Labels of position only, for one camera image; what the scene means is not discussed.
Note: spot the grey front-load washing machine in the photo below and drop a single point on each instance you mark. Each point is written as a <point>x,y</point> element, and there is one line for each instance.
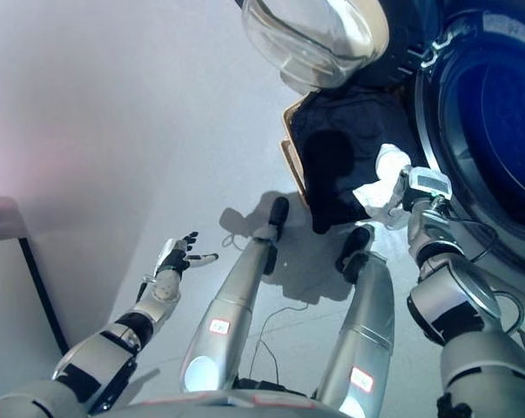
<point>506,130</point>

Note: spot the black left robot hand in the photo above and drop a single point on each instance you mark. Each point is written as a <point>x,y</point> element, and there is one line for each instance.
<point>175,259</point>

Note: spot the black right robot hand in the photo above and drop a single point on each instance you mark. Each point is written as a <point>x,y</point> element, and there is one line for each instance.
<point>425,185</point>

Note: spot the round washer door with glass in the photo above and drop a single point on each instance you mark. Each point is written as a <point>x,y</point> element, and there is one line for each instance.
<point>314,39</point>

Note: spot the silver robot leg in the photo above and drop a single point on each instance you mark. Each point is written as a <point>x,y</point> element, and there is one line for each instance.
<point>362,331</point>
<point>227,313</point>

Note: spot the silver robot torso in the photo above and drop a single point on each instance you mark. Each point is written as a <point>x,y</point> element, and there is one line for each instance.
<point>210,405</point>

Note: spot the black garment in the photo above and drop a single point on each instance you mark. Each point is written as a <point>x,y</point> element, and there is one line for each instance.
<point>331,174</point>

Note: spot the black right robot foot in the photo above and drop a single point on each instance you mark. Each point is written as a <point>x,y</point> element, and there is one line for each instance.
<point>353,246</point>

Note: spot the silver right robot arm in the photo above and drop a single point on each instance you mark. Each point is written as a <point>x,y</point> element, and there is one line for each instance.
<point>462,305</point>

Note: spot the silver left robot leg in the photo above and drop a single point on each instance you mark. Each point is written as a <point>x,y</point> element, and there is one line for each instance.
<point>227,313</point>

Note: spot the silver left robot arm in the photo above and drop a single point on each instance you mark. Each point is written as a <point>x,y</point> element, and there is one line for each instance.
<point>105,348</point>

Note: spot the brown woven laundry basket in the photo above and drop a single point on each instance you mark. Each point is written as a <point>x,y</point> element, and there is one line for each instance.
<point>293,165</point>

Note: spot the white garment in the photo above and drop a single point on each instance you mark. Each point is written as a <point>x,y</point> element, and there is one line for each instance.
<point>375,196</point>

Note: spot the black robot foot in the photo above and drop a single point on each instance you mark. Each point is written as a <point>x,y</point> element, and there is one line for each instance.
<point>278,213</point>
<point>353,246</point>

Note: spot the black left robot foot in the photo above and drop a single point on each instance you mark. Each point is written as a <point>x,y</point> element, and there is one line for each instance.
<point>278,213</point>

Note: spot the silver right robot leg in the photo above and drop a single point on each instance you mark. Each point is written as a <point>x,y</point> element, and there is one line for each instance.
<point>362,331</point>

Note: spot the grey box cabinet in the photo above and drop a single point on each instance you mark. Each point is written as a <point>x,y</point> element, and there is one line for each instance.
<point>9,305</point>

